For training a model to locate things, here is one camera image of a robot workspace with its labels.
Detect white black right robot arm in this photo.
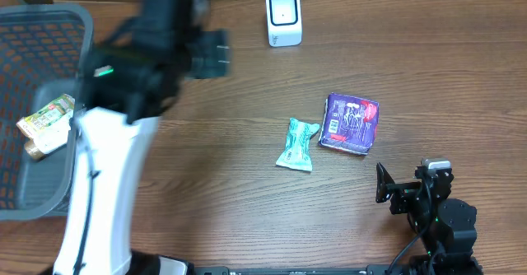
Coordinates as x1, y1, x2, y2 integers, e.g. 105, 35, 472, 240
368, 158, 483, 274

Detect purple snack package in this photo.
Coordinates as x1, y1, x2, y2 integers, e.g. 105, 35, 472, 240
319, 93, 380, 156

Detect teal candy wrapper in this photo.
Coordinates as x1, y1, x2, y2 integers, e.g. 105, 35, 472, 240
276, 118, 320, 172

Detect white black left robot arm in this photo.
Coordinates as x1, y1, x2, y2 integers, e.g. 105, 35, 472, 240
49, 0, 230, 275

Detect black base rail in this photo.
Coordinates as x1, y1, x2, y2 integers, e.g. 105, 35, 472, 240
191, 264, 389, 275

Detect white barcode scanner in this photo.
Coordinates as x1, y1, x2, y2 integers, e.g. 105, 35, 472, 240
265, 0, 303, 47

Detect white tube gold cap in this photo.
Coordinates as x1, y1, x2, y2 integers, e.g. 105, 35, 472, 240
23, 115, 71, 161

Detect dark grey plastic basket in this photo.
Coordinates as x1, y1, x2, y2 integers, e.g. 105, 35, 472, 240
0, 2, 95, 221

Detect green yellow drink carton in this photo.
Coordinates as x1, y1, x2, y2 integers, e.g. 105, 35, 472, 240
16, 94, 75, 139

